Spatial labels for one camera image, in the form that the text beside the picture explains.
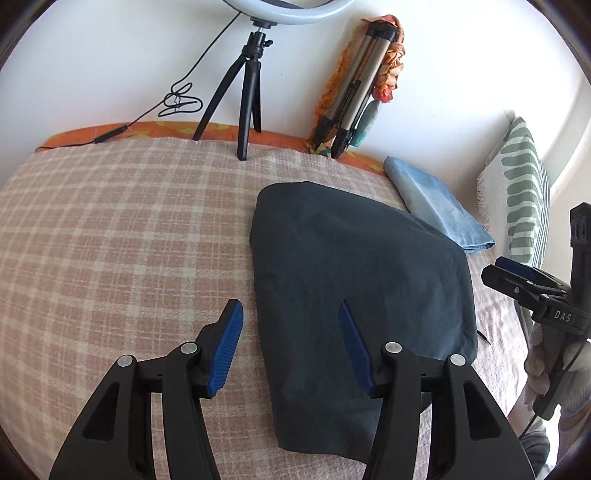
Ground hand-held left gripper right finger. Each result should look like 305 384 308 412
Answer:
338 300 536 480

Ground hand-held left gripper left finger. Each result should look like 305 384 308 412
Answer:
48 299 244 480

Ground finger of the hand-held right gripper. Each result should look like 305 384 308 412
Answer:
495 256 572 291
481 266 551 311

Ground dark grey pants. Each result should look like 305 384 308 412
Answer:
249 181 491 460

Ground person's right hand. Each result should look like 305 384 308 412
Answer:
523 323 546 406

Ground white green-patterned pillow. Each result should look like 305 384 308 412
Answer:
478 116 552 333

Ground folded light blue cloth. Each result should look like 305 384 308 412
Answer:
383 156 496 254

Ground pink plaid blanket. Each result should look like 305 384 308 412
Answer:
0 134 536 480

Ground person's dark clothing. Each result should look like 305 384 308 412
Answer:
507 410 552 480

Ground teal fabric leaf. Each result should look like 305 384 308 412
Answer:
352 99 384 148

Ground orange patterned bedsheet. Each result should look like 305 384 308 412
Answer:
37 121 389 178

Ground orange fabric flower garland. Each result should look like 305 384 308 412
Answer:
365 14 408 104

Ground folded silver tripod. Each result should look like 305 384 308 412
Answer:
314 23 398 159

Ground small black tripod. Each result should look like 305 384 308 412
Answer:
191 18 273 161

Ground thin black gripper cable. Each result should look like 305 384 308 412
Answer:
521 335 583 437

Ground black ring light cable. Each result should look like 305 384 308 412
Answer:
36 11 241 152

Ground white ring light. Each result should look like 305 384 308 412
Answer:
222 0 358 20

